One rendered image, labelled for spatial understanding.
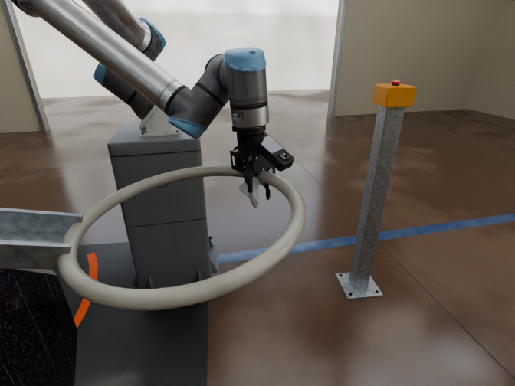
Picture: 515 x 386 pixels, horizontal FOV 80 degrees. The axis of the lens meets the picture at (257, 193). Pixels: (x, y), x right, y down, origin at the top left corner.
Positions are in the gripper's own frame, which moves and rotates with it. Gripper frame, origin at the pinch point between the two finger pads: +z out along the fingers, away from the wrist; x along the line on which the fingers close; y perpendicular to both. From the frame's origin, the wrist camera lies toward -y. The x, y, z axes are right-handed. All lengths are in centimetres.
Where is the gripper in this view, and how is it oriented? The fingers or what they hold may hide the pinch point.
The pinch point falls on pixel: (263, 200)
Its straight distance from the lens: 82.2
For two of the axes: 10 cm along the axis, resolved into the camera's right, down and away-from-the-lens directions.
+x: -6.8, 3.7, -6.3
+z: 0.8, 8.9, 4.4
